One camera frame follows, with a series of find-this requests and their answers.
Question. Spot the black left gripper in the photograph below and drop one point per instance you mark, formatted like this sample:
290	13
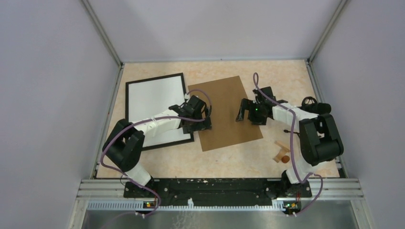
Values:
202	125

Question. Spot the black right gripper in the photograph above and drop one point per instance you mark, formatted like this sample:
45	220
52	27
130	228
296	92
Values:
246	105

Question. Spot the brown frame backing board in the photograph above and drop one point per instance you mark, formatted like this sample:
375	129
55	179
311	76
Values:
226	95

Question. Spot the cat photo print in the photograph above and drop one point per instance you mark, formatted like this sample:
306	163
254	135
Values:
155	104

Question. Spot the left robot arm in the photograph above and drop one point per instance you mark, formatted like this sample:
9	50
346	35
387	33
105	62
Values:
125	143

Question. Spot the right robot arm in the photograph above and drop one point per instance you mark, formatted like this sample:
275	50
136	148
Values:
319	138

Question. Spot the black microphone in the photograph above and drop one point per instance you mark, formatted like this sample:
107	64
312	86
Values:
310	105

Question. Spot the wooden frame stand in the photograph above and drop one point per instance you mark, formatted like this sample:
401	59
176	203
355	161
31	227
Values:
284	149

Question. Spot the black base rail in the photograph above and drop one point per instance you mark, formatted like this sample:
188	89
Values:
218	192

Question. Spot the aluminium enclosure frame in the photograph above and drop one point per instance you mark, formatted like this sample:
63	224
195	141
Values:
339	191

